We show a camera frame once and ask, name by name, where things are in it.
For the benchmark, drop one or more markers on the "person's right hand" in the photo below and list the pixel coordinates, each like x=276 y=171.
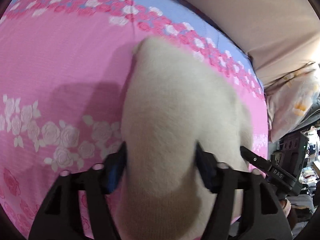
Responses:
x=286 y=206

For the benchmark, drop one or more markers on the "beige curtain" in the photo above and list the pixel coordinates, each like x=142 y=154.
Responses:
x=280 y=36

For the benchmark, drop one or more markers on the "pink floral bed sheet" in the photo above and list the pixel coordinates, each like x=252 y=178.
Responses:
x=64 y=64

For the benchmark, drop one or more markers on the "cream sweater with black hearts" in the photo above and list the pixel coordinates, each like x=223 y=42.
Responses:
x=173 y=103

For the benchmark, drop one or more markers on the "floral pillow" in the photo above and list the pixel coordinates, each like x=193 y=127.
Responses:
x=290 y=98

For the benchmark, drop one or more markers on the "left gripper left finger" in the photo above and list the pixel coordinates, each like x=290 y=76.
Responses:
x=59 y=216

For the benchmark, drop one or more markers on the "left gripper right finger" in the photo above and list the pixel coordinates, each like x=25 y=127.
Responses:
x=245 y=207

